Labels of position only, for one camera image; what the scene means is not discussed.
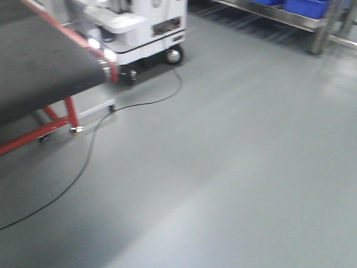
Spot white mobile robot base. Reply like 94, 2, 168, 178
65, 0, 188, 85

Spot red framed conveyor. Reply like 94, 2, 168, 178
1, 1, 118, 154

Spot blue plastic bin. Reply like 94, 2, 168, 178
283, 0, 330, 19

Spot black floor cable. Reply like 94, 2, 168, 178
0, 68, 184, 231

